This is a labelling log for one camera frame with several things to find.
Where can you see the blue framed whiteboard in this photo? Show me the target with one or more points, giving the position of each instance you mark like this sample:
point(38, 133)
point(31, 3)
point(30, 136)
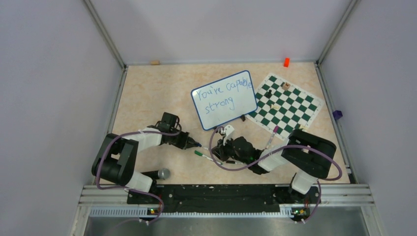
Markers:
point(224, 100)

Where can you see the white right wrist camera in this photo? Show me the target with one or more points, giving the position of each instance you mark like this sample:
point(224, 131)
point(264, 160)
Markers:
point(226, 131)

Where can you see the purple marker pen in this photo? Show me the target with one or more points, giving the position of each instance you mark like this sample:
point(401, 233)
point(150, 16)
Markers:
point(272, 137)

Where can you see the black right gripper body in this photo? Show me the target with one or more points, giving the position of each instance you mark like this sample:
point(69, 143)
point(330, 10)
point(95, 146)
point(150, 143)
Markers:
point(227, 151)

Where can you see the black marker pen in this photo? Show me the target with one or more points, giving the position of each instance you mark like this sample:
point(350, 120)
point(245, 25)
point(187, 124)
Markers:
point(233, 162)

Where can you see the green white chessboard mat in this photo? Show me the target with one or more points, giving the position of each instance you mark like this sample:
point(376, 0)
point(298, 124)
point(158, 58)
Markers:
point(297, 107)

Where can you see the green marker pen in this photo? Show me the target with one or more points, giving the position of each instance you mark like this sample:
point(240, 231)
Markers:
point(207, 157)

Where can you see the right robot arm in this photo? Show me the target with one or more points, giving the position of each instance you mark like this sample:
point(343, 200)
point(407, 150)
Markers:
point(312, 155)

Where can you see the white chess pawn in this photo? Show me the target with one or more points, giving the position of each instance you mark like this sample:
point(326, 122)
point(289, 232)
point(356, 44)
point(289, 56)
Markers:
point(274, 106)

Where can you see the small wooden block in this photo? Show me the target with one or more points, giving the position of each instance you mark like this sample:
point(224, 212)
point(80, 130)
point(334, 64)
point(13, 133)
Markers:
point(155, 62)

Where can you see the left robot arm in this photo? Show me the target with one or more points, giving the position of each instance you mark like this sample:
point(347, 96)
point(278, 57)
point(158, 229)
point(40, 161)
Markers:
point(116, 159)

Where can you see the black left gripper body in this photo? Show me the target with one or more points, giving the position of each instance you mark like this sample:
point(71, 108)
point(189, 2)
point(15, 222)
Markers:
point(180, 140)

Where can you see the purple block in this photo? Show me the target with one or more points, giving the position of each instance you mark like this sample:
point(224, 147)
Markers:
point(337, 114)

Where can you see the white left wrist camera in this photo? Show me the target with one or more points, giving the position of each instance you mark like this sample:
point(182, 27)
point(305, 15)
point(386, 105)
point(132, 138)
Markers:
point(169, 121)

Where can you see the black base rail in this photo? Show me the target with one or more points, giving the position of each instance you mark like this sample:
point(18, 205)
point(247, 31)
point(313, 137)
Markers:
point(221, 198)

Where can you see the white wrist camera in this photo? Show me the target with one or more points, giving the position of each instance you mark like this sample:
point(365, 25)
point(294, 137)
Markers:
point(226, 131)
point(169, 121)

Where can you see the orange red block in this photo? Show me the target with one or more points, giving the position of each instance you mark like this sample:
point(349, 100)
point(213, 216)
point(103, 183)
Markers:
point(286, 62)

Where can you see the small wooden cylinder piece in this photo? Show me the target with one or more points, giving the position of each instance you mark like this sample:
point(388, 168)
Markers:
point(286, 86)

